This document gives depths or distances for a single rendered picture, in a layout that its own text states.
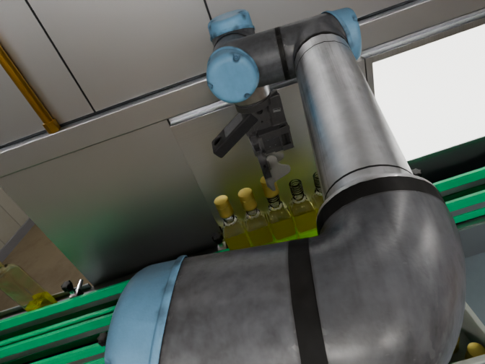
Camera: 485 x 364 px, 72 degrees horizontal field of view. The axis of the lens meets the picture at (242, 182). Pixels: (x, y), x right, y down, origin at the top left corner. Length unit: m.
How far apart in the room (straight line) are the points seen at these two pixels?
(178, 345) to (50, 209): 0.86
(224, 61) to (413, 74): 0.55
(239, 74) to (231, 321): 0.35
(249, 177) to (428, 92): 0.49
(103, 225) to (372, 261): 0.91
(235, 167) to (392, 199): 0.66
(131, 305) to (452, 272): 0.19
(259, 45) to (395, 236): 0.35
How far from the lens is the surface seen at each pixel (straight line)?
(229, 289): 0.21
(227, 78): 0.49
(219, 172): 0.87
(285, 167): 0.72
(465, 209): 1.01
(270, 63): 0.50
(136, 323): 0.23
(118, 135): 0.85
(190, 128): 0.81
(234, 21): 0.59
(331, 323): 0.19
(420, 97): 0.96
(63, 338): 1.09
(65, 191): 0.99
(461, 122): 1.07
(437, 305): 0.22
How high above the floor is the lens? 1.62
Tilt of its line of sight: 35 degrees down
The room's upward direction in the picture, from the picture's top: 21 degrees counter-clockwise
